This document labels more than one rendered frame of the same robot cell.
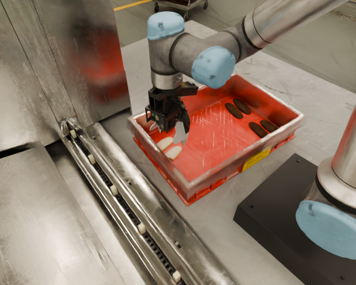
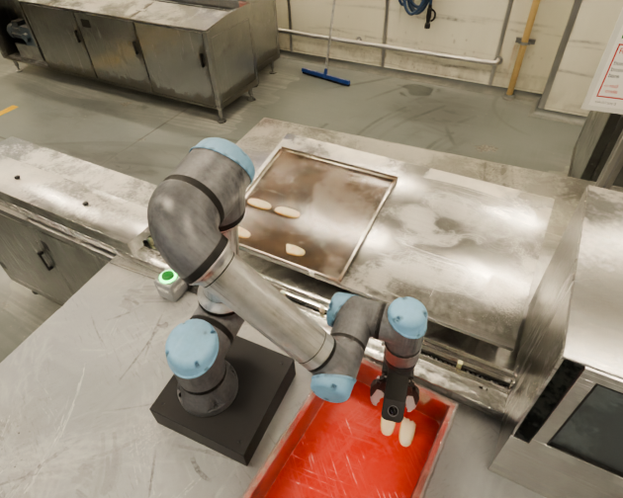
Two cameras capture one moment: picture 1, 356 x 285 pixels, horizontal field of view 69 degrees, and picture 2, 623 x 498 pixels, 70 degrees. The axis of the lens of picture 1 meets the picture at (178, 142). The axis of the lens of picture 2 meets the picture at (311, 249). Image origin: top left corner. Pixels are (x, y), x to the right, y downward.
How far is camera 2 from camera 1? 1.10 m
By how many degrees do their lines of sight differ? 86
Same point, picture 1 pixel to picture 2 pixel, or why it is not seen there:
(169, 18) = (402, 307)
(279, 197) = (257, 381)
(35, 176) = (477, 316)
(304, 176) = (232, 420)
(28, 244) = (423, 277)
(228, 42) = (339, 323)
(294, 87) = not seen: outside the picture
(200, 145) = (363, 450)
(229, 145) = (326, 468)
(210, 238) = not seen: hidden behind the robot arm
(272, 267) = not seen: hidden behind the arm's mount
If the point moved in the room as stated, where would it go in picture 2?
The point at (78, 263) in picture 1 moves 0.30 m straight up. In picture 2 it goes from (385, 283) to (394, 207)
